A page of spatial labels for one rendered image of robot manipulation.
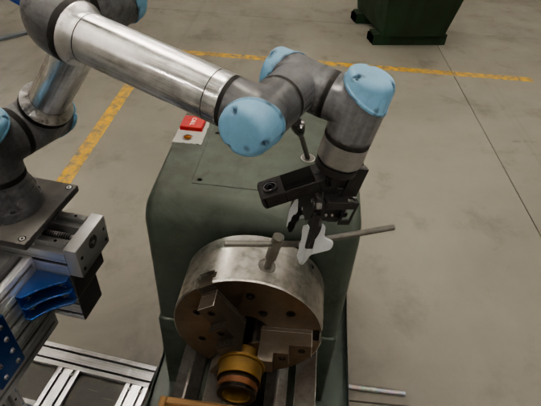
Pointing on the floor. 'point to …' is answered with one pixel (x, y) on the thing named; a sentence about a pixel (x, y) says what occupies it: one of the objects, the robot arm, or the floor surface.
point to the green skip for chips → (406, 20)
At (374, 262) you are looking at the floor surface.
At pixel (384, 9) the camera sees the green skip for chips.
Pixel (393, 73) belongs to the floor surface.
